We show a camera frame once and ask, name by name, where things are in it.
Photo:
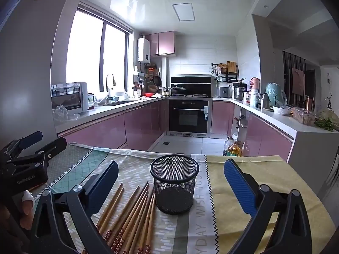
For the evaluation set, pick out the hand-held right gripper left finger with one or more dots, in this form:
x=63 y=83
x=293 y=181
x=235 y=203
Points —
x=103 y=187

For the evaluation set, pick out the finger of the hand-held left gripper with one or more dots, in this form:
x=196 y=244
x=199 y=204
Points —
x=30 y=139
x=51 y=149

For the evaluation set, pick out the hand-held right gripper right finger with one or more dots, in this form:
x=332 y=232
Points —
x=239 y=187

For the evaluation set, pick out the bunch of wooden chopsticks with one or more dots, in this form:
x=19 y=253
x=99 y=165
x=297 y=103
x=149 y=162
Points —
x=132 y=217

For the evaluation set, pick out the black mesh utensil holder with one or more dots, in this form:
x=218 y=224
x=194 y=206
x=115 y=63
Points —
x=174 y=190

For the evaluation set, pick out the person's left hand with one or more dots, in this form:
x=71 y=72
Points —
x=26 y=209

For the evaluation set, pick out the yellow cloth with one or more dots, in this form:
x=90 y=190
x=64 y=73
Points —
x=264 y=169

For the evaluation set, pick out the clear plastic bag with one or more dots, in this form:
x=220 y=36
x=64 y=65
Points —
x=62 y=113

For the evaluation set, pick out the yellow cooking oil bottle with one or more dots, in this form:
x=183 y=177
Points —
x=235 y=149

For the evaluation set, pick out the pink kitchen base cabinets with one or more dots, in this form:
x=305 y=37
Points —
x=106 y=129
x=264 y=137

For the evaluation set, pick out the patterned beige tablecloth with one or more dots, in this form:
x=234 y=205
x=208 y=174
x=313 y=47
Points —
x=169 y=232

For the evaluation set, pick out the black built-in oven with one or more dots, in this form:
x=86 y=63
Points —
x=189 y=117

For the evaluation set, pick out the chrome kitchen faucet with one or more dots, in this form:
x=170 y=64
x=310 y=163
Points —
x=110 y=83

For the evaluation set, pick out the steel thermos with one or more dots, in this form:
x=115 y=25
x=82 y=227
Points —
x=265 y=102

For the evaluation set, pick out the stainless steel pot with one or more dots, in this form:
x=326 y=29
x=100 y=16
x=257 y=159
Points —
x=239 y=93

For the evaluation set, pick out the clear plastic container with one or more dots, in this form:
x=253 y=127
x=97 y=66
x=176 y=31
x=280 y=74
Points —
x=303 y=116

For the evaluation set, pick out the silver rice cooker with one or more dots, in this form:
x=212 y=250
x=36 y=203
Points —
x=224 y=92

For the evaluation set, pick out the teal bag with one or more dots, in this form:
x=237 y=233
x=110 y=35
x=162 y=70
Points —
x=275 y=94

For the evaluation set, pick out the red bowl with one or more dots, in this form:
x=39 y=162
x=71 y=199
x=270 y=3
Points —
x=148 y=94

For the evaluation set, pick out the kitchen window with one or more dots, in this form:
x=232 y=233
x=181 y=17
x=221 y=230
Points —
x=90 y=53

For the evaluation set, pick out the green leafy vegetables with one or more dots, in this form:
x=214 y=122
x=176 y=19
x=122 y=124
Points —
x=325 y=125

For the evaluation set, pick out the black range hood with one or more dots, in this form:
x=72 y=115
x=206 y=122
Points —
x=196 y=83

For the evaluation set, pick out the black wok with lid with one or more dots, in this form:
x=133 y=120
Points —
x=178 y=89

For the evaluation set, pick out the hanging black pan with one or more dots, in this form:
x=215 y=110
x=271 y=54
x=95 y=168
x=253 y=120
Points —
x=157 y=80

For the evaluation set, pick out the wooden cutting board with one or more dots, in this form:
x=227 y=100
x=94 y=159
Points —
x=231 y=67

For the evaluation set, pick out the white water heater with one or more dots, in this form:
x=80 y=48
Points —
x=143 y=49

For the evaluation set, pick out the square ceiling light panel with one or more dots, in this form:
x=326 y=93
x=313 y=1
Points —
x=183 y=12

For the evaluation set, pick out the black wall rack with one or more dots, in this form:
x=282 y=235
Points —
x=225 y=77

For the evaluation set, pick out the brown wall picture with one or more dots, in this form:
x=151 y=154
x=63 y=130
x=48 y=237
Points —
x=298 y=82

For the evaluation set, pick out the pink upper wall cabinets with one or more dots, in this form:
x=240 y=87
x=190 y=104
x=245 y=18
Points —
x=164 y=43

